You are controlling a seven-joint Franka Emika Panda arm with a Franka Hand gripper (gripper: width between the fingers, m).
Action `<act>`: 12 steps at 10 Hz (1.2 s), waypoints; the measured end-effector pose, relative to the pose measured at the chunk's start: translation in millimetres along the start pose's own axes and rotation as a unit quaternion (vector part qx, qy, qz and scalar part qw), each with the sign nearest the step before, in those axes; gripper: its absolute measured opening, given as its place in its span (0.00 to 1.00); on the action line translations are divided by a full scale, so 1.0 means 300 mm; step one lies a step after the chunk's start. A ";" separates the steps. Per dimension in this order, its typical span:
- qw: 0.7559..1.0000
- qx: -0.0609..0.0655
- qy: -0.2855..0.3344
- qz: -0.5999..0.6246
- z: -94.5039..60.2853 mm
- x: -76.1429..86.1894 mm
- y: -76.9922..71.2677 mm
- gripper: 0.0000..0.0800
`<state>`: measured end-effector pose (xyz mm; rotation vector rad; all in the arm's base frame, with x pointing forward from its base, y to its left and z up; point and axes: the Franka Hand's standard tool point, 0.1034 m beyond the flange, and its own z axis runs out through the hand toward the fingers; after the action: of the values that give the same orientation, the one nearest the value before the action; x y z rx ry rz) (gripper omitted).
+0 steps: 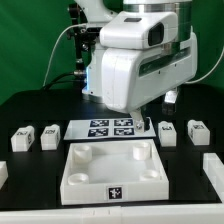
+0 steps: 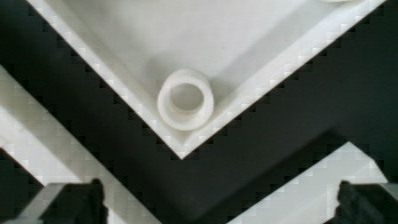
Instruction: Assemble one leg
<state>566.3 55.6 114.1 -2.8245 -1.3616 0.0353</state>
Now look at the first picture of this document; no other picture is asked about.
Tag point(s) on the white front fence bar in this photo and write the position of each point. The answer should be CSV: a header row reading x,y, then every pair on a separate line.
x,y
164,214

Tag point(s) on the white left obstacle block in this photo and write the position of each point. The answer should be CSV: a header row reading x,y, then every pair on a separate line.
x,y
3,173

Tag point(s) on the white right obstacle block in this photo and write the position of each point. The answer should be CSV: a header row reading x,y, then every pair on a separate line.
x,y
214,169

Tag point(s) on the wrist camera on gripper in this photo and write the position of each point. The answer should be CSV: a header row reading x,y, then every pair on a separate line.
x,y
139,30

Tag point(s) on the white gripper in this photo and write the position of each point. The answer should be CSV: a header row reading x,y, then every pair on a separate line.
x,y
133,78

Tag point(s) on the white obstacle block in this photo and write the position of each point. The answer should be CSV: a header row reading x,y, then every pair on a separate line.
x,y
214,169
3,173

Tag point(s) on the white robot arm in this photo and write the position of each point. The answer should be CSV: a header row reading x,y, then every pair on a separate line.
x,y
98,15

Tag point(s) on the white marker sheet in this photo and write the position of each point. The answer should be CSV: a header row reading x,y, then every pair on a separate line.
x,y
105,128

